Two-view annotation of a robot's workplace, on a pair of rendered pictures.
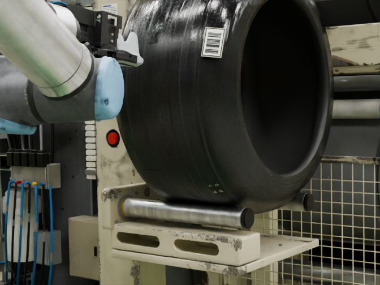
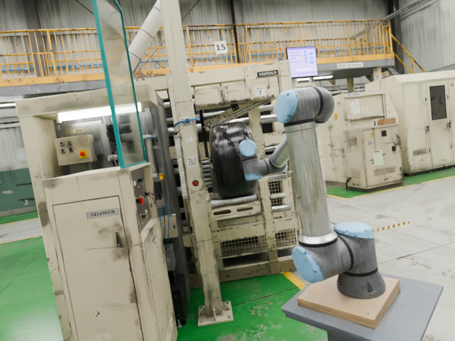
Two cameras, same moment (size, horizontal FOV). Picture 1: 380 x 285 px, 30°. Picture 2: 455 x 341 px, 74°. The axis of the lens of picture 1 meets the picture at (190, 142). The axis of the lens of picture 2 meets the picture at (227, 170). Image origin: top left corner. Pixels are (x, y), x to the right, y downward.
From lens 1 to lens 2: 145 cm
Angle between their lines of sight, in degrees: 40
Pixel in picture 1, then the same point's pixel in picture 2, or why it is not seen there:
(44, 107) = (271, 170)
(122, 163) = (200, 190)
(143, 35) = (228, 147)
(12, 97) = (263, 169)
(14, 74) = (260, 163)
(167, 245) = (233, 211)
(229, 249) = (256, 206)
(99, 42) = not seen: hidden behind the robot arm
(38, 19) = not seen: hidden behind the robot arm
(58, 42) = not seen: hidden behind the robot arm
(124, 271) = (206, 226)
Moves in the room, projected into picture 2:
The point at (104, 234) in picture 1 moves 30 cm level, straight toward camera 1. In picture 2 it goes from (195, 216) to (225, 219)
